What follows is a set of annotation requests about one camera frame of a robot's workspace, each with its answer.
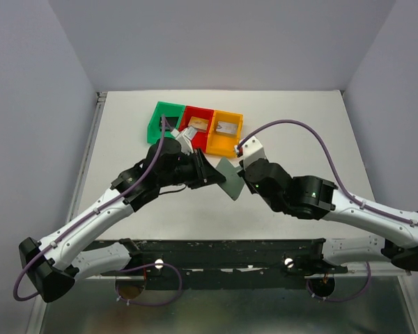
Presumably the black card stack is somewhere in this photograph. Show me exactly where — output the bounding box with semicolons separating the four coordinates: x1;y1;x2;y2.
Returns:
164;116;179;129

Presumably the yellow plastic bin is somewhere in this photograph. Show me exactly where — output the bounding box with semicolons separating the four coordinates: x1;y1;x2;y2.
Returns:
206;110;243;158

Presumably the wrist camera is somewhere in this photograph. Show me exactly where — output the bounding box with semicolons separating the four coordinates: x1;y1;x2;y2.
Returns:
171;126;198;155
234;136;266;164

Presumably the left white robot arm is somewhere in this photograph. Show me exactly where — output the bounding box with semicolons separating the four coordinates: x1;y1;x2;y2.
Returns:
17;138;226;303

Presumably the copper card stack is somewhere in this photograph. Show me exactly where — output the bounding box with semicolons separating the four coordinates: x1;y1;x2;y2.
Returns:
188;116;209;132

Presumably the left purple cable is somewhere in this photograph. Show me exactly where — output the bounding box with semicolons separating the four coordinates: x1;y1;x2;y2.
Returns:
13;113;184;307

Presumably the red plastic bin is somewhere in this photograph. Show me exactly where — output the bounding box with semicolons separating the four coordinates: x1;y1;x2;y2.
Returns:
179;106;214;152

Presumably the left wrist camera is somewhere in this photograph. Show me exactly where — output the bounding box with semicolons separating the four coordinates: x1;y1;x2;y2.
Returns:
171;126;198;155

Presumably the green leather card holder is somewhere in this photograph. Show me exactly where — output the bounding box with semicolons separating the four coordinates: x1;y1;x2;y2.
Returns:
216;157;245;201

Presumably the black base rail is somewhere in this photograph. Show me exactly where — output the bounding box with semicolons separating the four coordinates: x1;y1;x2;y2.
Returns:
105;238;348;290

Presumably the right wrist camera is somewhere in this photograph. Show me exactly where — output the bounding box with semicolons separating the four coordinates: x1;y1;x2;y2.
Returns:
234;136;266;164

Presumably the silver card stack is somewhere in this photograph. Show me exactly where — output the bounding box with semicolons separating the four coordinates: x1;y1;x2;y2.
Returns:
215;121;238;136

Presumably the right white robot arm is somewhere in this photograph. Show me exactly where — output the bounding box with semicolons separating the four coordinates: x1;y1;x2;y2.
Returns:
239;158;418;273

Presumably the green plastic bin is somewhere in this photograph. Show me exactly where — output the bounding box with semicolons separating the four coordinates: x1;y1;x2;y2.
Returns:
147;102;185;144

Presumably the aluminium frame rail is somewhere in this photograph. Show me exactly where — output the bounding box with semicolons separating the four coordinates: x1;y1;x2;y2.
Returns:
25;91;108;333

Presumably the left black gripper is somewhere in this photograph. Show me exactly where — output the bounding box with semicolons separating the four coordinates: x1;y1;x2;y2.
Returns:
159;148;227;190

